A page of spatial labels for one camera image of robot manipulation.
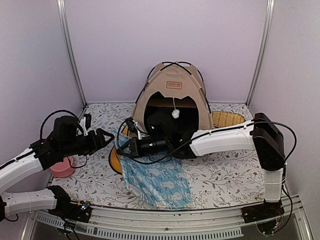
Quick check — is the blue snowman pattern mat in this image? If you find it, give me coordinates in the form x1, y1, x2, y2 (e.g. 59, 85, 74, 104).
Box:
111, 128, 196, 211

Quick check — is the beige fabric pet tent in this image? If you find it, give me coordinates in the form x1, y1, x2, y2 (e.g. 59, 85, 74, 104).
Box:
131, 61, 214, 130

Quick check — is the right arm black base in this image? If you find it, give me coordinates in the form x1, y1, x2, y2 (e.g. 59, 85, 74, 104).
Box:
241, 200, 285, 235

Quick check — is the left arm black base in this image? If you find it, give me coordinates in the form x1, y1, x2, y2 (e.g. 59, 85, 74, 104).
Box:
48, 198, 92, 223

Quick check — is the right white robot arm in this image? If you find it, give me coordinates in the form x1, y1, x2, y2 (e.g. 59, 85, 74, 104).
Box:
117, 113, 286, 204

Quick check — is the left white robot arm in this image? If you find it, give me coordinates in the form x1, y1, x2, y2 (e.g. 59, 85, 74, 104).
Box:
0, 114, 115, 220

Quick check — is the yellow pet bowl stand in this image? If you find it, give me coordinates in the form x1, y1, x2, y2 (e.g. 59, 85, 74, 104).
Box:
108, 126, 130, 175

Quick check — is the white pompom hanging toy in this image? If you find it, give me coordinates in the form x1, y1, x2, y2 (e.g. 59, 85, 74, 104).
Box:
171, 97, 180, 119

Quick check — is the pink round bowl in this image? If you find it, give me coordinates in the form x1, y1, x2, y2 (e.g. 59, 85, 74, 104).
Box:
50, 156, 76, 178

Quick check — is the golden leaf shaped tray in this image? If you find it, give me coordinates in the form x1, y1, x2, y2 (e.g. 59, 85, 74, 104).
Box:
211, 111, 246, 128

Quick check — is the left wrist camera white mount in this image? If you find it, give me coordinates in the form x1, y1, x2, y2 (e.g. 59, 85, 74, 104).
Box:
78, 116, 91, 136

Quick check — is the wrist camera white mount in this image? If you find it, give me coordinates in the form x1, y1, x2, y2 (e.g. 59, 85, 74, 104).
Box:
78, 116, 91, 136
132, 120, 143, 140

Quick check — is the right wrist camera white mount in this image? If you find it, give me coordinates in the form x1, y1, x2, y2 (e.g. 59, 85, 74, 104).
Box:
132, 120, 143, 140

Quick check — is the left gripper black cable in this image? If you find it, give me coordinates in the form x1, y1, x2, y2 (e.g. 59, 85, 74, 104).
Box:
39, 109, 88, 170

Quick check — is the aluminium front rail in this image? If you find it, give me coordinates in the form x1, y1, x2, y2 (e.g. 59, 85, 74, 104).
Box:
23, 195, 315, 240

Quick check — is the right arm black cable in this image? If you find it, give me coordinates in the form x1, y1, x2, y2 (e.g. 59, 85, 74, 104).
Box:
116, 117, 298, 163

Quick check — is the left aluminium frame post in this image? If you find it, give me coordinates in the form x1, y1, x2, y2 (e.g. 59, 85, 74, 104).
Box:
56, 0, 88, 109

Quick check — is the aluminium frame post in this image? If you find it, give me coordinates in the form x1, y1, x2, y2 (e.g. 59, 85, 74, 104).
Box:
245, 0, 275, 108
56, 0, 88, 109

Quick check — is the right aluminium frame post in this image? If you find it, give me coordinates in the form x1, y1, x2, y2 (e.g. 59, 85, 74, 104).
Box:
245, 0, 275, 108

